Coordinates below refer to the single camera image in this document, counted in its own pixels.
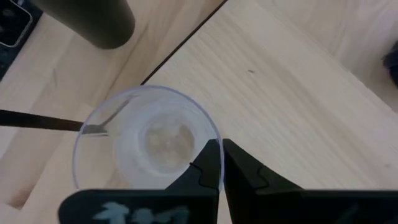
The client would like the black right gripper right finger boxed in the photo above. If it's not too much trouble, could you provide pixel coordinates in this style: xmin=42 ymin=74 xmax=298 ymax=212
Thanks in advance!
xmin=223 ymin=139 xmax=398 ymax=224

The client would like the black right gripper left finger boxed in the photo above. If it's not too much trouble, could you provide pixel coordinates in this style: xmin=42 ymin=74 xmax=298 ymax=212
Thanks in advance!
xmin=58 ymin=139 xmax=220 ymax=224

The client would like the clear plastic cup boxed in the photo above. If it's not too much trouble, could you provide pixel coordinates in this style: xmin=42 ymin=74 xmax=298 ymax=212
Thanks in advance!
xmin=72 ymin=85 xmax=225 ymax=191

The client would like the tall black cup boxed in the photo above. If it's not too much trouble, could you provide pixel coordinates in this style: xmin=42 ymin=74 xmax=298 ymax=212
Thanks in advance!
xmin=30 ymin=0 xmax=136 ymax=50

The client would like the black device with light rim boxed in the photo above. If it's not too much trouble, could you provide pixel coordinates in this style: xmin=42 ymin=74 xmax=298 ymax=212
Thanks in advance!
xmin=0 ymin=0 xmax=34 ymax=48

